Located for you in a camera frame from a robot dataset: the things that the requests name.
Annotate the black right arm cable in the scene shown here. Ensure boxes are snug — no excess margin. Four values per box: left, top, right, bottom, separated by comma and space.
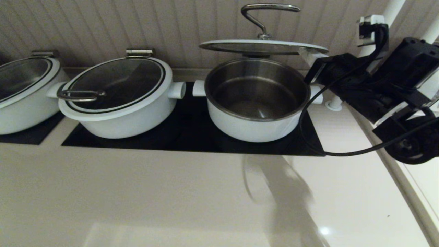
299, 24, 439, 157

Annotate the white round cooking pot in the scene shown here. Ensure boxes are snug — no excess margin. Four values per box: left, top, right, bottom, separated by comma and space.
0, 69, 70, 135
192, 58, 323, 143
46, 82, 187, 139

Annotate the white countertop appliance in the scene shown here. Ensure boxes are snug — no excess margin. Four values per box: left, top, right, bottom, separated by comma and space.
415, 41, 439, 103

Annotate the wide black induction cooktop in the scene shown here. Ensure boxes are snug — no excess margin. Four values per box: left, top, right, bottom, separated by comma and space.
61, 82, 325, 157

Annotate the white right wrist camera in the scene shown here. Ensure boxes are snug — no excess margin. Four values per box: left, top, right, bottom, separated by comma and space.
356, 15, 390, 48

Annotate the glass lid with white rim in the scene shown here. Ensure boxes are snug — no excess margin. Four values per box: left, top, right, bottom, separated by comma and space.
199, 3, 329, 56
57, 57, 173, 121
0, 57, 61, 109

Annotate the small black induction cooktop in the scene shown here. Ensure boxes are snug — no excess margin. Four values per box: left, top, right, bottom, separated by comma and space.
0, 111, 66, 144

